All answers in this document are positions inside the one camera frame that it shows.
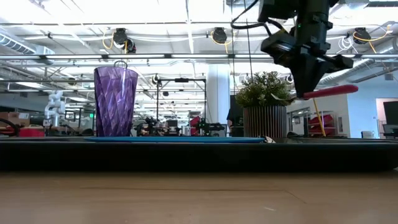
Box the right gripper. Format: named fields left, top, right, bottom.
left=290, top=29, right=354, bottom=98

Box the fork with red handle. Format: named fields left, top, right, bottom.
left=269, top=83, right=359, bottom=101

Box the blue round plate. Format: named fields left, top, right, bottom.
left=83, top=136, right=266, bottom=144

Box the purple faceted plastic cup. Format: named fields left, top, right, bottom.
left=93, top=65, right=139, bottom=138

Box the shelf with red bins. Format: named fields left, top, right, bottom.
left=307, top=113, right=337, bottom=137
left=189, top=116, right=201, bottom=136

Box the small plant in ribbed pot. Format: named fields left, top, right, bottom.
left=235, top=71, right=295, bottom=139

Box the person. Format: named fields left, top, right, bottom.
left=226, top=107, right=245, bottom=138

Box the white round column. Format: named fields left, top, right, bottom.
left=206, top=63, right=231, bottom=125

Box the red box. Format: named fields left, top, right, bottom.
left=18, top=124, right=46, bottom=138

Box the cardboard box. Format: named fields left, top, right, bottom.
left=0, top=111, right=31, bottom=127

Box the yellow hanging cable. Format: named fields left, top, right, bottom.
left=312, top=98, right=327, bottom=138

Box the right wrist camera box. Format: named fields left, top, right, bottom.
left=260, top=30, right=300, bottom=67

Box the black hanging cable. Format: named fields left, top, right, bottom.
left=243, top=0, right=254, bottom=78

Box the black ceiling cable reel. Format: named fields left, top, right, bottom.
left=112, top=27, right=137, bottom=54
left=353, top=27, right=373, bottom=45
left=212, top=27, right=228, bottom=44

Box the black wall screen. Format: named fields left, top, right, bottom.
left=382, top=101, right=398, bottom=125

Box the black metal frame rig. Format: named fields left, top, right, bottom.
left=156, top=77, right=208, bottom=136

